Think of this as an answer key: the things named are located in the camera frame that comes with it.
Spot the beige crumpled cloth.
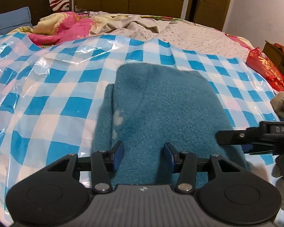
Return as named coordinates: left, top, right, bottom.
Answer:
left=89, top=14, right=169, bottom=41

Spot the teal fleece garment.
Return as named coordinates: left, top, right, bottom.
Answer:
left=92, top=63, right=248, bottom=185

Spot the blue pillow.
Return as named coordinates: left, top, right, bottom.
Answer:
left=0, top=7, right=32, bottom=36

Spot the brown wooden door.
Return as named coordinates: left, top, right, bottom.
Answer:
left=186, top=0, right=230, bottom=31

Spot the white floral bed sheet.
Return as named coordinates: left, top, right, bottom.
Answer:
left=80, top=10, right=255, bottom=63

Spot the cardboard box with clothes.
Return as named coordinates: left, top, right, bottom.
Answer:
left=263, top=41, right=284, bottom=75

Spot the blue white checkered plastic sheet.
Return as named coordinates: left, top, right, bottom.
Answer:
left=0, top=33, right=278, bottom=225

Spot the red white striped cloth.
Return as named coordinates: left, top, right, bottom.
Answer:
left=50, top=0, right=75, bottom=13

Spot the red gold plastic bag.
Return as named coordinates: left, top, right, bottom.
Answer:
left=246, top=48, right=284, bottom=92

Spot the pink yellow floral quilt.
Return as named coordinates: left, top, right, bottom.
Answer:
left=9, top=12, right=95, bottom=47

